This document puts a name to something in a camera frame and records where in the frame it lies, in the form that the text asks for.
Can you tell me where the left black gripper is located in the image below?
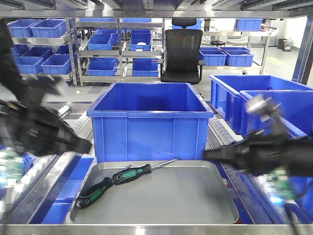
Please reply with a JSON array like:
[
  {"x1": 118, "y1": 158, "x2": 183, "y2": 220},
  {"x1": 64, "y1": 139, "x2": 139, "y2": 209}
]
[{"x1": 0, "y1": 100, "x2": 92, "y2": 157}]

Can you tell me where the blue bin right far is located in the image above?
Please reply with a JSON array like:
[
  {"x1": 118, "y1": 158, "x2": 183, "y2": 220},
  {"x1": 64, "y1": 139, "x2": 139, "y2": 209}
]
[{"x1": 210, "y1": 75, "x2": 313, "y2": 137}]

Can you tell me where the steel storage shelf rack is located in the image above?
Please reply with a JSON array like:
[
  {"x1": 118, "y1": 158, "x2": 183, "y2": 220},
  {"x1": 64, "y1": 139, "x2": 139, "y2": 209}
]
[{"x1": 0, "y1": 7, "x2": 313, "y2": 85}]

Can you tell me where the grey metal serving tray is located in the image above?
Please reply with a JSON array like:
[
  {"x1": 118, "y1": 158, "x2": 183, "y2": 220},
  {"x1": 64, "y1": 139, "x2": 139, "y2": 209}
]
[{"x1": 69, "y1": 160, "x2": 239, "y2": 225}]

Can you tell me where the deep blue plastic bin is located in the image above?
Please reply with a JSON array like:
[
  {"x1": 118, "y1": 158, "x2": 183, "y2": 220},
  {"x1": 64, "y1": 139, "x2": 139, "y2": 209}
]
[{"x1": 87, "y1": 83, "x2": 214, "y2": 163}]

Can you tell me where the green black screwdriver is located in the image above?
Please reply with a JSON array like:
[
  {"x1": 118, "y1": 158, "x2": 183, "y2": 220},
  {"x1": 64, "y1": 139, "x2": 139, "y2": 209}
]
[
  {"x1": 76, "y1": 165, "x2": 132, "y2": 209},
  {"x1": 112, "y1": 159, "x2": 178, "y2": 185}
]

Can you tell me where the black mesh office chair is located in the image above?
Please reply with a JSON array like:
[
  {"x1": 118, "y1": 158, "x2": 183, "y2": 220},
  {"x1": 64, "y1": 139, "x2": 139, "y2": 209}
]
[{"x1": 160, "y1": 18, "x2": 203, "y2": 85}]

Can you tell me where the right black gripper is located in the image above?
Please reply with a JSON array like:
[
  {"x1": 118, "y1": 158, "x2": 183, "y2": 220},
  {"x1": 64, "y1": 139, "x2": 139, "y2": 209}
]
[{"x1": 203, "y1": 132, "x2": 313, "y2": 176}]

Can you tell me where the blue bin right near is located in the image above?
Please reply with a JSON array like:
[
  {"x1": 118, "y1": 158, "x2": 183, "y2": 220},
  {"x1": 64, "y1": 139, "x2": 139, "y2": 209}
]
[{"x1": 240, "y1": 90, "x2": 313, "y2": 220}]

